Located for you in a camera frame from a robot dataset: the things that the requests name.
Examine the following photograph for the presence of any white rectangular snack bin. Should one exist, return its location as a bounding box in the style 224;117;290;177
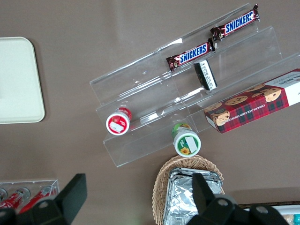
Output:
243;204;300;225

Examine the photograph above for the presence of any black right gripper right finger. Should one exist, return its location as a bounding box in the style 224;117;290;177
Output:
187;173;249;225

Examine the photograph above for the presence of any green lidded cup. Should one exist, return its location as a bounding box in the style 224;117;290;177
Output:
171;123;202;158

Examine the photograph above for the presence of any clear acrylic stepped display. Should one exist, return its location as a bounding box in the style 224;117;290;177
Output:
89;2;300;168

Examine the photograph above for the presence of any red cola bottle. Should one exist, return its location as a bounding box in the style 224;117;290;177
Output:
18;185;57;214
0;187;31;209

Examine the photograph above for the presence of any oval light wicker basket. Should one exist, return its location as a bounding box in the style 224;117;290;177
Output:
152;154;225;225

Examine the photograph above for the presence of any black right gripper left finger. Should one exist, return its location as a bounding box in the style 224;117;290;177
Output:
15;173;88;225

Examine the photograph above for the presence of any red tartan cookie box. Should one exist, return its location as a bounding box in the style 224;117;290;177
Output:
203;68;300;134

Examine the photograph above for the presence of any small black white box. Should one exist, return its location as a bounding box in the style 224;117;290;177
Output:
193;59;218;91

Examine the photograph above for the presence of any clear acrylic bottle rack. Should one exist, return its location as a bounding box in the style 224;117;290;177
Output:
0;179;60;211

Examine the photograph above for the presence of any silver foil tray stack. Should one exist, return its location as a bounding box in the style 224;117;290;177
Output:
164;167;225;225

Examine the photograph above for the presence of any brown Snickers chocolate bar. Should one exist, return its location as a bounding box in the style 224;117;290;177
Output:
165;38;216;72
210;4;260;42

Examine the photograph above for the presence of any clear bag of rice crackers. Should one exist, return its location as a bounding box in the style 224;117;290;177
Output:
281;210;300;225

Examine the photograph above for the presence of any beige plastic serving tray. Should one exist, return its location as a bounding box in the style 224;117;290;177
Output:
0;37;45;125

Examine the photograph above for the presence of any red lidded cup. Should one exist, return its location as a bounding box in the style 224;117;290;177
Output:
105;107;133;135

